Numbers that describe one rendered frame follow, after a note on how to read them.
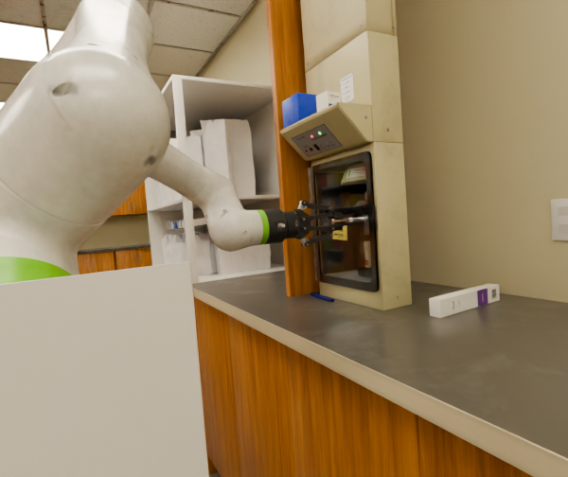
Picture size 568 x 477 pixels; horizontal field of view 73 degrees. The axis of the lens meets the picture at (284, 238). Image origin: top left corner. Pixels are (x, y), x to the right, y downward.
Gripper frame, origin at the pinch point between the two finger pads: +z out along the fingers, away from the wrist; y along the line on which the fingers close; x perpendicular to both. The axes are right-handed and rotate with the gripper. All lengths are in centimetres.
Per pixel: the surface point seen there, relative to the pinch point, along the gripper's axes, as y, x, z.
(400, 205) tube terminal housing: 3.1, -10.8, 13.4
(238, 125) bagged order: 61, 129, 24
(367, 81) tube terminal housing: 37.5, -9.9, 4.6
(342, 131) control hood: 24.9, -5.5, -1.8
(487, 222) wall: -4.3, -13.9, 47.8
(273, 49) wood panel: 60, 26, -4
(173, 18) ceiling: 145, 179, 3
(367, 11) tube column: 56, -11, 5
